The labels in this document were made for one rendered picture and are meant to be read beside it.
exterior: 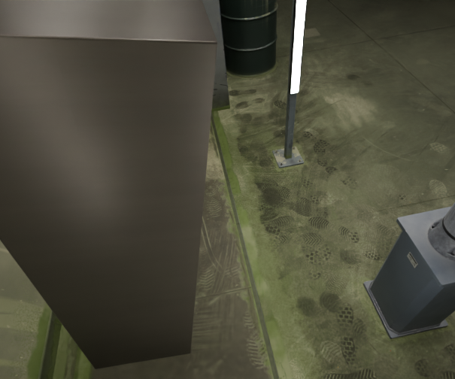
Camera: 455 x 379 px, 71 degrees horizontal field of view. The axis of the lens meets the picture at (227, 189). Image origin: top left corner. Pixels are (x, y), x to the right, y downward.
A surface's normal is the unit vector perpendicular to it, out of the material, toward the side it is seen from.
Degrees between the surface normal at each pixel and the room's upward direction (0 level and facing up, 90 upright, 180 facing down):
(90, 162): 91
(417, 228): 0
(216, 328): 0
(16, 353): 57
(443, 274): 0
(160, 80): 91
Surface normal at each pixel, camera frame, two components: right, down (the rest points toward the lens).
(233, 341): -0.09, -0.66
